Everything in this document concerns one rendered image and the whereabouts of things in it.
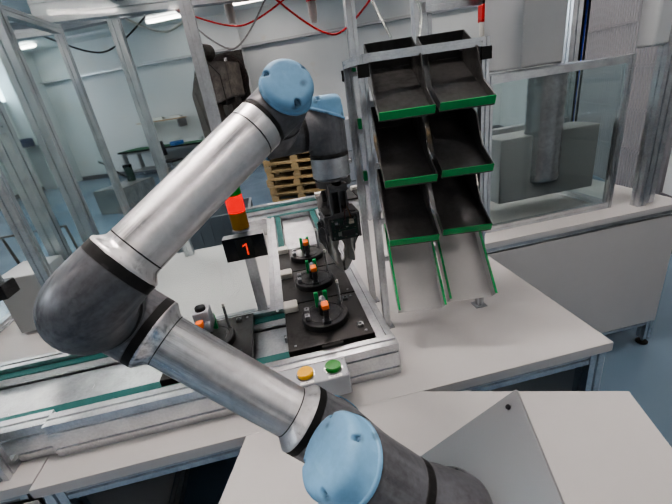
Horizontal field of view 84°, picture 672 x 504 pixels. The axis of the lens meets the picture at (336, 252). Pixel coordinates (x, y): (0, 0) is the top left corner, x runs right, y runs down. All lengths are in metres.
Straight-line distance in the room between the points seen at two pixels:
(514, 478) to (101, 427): 0.92
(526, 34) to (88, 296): 1.82
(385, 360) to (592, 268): 1.45
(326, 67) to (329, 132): 10.31
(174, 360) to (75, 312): 0.17
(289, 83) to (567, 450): 0.87
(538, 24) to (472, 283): 1.21
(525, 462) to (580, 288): 1.71
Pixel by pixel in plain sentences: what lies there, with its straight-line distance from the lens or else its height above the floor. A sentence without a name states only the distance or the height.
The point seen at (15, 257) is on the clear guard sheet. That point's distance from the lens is 2.30.
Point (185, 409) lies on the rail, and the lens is 1.08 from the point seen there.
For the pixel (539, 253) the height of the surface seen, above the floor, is 0.75.
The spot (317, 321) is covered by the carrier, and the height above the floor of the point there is 0.99.
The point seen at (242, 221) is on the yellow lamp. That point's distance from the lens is 1.10.
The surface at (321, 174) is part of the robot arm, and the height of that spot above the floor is 1.45.
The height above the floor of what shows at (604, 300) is 0.39.
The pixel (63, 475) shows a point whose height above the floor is 0.86.
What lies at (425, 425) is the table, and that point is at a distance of 0.97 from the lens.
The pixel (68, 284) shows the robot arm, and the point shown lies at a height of 1.44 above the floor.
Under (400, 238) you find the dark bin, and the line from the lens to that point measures 1.02.
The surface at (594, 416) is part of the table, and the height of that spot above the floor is 0.86.
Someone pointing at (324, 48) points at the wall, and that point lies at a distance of 11.03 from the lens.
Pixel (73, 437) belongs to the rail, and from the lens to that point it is 1.20.
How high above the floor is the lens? 1.59
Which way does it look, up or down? 24 degrees down
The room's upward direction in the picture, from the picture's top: 9 degrees counter-clockwise
